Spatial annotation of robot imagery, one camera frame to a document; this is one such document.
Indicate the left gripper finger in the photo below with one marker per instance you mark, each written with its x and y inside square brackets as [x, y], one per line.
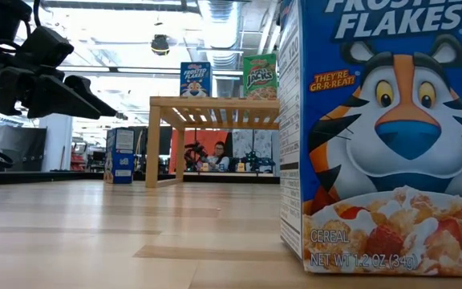
[58, 104]
[84, 86]

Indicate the blue Frosted Flakes cereal box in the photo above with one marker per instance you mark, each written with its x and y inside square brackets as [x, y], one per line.
[395, 140]
[195, 80]
[120, 160]

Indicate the green Apple Jacks cereal box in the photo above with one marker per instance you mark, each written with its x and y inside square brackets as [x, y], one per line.
[260, 76]

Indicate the black background robot arm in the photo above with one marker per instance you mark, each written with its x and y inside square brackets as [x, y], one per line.
[195, 154]
[257, 160]

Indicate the wooden slatted shelf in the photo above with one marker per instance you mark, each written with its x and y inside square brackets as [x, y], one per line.
[215, 103]

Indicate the white square pillar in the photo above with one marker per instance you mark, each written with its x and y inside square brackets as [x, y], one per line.
[56, 142]

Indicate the grey cover cloth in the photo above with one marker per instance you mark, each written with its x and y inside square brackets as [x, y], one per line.
[18, 144]

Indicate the red partition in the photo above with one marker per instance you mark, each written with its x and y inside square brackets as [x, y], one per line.
[211, 138]

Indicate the yellow cup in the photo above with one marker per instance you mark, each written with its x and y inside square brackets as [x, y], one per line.
[204, 166]
[241, 167]

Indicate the seated person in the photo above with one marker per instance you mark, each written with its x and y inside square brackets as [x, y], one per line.
[219, 154]

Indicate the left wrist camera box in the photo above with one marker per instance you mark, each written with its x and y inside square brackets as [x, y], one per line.
[44, 46]

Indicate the black aluminium table frame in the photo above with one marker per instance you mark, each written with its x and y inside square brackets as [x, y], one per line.
[54, 176]

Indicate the black overhead camera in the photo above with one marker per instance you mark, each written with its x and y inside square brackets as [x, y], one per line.
[160, 45]

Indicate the silver ventilation duct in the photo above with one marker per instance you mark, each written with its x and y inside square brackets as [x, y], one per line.
[225, 36]

